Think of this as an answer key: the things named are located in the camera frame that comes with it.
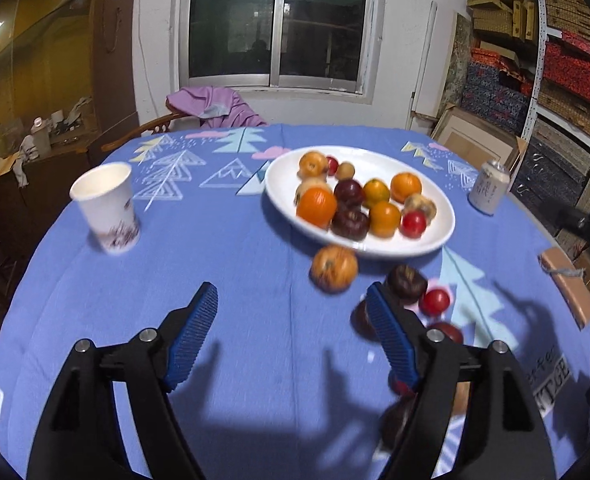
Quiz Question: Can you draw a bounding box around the white round plate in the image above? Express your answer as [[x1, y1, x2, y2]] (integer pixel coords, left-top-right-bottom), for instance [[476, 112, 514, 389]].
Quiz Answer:
[[265, 145, 456, 259]]

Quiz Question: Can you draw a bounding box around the wooden armchair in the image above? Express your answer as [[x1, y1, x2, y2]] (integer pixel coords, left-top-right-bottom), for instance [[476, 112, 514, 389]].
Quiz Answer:
[[87, 112, 196, 153]]

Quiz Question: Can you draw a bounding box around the stack of red patterned boxes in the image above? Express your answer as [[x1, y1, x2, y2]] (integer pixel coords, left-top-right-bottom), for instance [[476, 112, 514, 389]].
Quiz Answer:
[[470, 40, 590, 106]]

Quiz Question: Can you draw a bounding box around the white printed paper cup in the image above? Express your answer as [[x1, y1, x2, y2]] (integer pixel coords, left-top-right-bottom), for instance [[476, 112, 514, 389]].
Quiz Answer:
[[70, 161, 140, 256]]

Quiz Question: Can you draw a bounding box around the sliding window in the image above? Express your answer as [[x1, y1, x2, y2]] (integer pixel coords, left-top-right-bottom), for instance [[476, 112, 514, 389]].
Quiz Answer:
[[175, 0, 386, 98]]

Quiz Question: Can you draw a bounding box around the white plastic bottle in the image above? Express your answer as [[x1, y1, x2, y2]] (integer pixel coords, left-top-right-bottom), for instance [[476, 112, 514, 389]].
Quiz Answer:
[[31, 117, 52, 156]]

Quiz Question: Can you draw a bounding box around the stack of woven tan boxes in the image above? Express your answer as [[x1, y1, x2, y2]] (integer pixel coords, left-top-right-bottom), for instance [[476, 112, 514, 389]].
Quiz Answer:
[[468, 0, 590, 46]]

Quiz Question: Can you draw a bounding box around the white crumpled cloth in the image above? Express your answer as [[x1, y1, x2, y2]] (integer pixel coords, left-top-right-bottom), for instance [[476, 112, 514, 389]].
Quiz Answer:
[[15, 135, 38, 188]]

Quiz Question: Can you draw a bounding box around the blue printed tablecloth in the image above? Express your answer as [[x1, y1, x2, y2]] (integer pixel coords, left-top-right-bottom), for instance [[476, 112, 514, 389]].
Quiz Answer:
[[0, 124, 590, 480]]

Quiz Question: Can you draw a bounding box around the wooden glass cabinet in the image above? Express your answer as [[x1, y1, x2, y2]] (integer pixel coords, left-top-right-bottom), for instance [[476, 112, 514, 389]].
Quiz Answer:
[[0, 0, 140, 181]]

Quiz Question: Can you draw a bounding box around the white leaning board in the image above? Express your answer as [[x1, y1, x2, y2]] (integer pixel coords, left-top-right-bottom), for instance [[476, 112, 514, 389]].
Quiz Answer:
[[406, 1, 438, 128]]

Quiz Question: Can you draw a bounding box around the stack of blue patterned boxes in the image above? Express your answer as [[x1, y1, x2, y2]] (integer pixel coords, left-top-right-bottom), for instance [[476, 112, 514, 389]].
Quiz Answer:
[[462, 60, 531, 133]]

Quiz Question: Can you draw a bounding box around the tan cardboard box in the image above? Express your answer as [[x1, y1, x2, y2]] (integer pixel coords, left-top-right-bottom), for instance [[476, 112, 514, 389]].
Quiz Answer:
[[539, 247, 590, 331]]

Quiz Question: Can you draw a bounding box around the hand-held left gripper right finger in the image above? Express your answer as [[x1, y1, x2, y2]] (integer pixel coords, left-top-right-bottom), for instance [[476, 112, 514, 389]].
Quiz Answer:
[[365, 281, 556, 480]]

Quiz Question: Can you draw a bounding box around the stack of dark grey boxes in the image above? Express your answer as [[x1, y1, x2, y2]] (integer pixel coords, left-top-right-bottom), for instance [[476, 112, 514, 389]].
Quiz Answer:
[[512, 135, 590, 231]]

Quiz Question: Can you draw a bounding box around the marbled green panel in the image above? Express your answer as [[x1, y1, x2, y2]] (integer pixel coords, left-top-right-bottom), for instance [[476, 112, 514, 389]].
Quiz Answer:
[[442, 12, 476, 108]]

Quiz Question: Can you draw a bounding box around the white metal shelf rack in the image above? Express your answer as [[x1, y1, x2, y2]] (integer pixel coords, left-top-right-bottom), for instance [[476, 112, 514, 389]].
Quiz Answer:
[[518, 0, 590, 171]]

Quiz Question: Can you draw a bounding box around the dark wooden sideboard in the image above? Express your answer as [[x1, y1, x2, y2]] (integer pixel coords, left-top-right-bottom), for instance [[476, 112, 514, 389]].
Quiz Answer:
[[0, 125, 140, 306]]

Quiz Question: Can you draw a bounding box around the wooden picture frame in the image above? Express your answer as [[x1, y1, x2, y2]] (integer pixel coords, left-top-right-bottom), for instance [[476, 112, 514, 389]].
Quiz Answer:
[[430, 104, 528, 173]]

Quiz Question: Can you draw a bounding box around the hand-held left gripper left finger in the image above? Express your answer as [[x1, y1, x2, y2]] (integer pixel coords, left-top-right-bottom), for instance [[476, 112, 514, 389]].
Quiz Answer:
[[26, 281, 220, 480]]

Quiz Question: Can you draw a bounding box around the white drink can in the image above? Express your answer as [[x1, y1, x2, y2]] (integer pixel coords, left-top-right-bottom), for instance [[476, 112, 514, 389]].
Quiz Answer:
[[468, 160, 511, 216]]

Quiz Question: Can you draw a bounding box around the purple cloth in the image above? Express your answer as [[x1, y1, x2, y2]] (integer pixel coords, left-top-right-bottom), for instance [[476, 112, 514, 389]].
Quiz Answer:
[[166, 86, 268, 128]]

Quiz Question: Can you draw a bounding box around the red cherry tomato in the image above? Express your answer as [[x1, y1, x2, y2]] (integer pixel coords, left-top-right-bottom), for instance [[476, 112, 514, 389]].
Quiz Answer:
[[420, 288, 451, 317], [400, 210, 428, 239]]

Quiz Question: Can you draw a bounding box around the yellow-orange mandarin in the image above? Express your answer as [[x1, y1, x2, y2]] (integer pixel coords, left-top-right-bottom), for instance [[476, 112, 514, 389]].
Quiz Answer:
[[362, 178, 392, 209]]

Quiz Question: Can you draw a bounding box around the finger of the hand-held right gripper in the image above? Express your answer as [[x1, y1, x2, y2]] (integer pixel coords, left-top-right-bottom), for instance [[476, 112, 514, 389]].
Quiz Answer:
[[554, 206, 590, 251]]

